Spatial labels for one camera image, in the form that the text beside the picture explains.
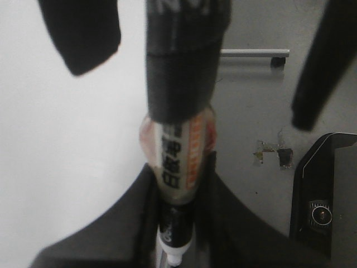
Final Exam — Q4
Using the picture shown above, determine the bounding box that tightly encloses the black tripod leg left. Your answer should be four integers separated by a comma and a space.
38, 0, 121, 76

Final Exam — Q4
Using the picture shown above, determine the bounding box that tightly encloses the black equipment case with knob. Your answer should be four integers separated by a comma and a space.
290, 132, 356, 267

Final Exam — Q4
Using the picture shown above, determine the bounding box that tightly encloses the black tripod leg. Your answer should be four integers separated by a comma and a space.
38, 0, 121, 76
292, 1, 356, 131

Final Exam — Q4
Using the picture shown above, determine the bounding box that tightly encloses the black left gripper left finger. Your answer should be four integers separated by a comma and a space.
30, 165, 158, 267

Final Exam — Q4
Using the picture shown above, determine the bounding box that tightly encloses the whiteboard marker black cap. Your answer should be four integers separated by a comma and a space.
140, 1, 231, 267

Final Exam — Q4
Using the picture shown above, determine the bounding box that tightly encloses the black tripod leg right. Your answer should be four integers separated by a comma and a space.
292, 1, 356, 131

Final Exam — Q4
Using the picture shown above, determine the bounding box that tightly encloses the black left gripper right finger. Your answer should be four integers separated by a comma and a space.
195, 152, 331, 267

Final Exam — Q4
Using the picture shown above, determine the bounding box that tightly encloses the torn tape patch on wall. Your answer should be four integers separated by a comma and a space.
252, 128, 295, 170

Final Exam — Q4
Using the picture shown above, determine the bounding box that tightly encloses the grey metal wall shelf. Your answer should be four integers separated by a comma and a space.
220, 49, 290, 68

